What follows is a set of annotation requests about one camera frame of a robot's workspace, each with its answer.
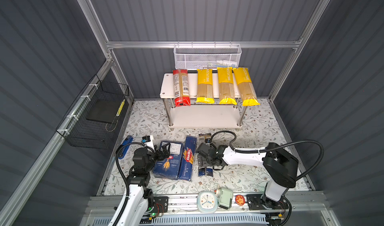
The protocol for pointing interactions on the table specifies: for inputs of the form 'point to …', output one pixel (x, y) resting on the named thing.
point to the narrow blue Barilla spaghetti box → (188, 158)
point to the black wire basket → (94, 123)
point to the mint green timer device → (225, 195)
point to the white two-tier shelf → (200, 115)
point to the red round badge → (239, 199)
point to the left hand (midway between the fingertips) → (163, 145)
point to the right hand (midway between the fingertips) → (207, 161)
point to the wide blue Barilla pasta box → (168, 168)
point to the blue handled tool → (126, 144)
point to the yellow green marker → (121, 107)
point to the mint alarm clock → (207, 201)
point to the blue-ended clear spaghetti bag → (205, 171)
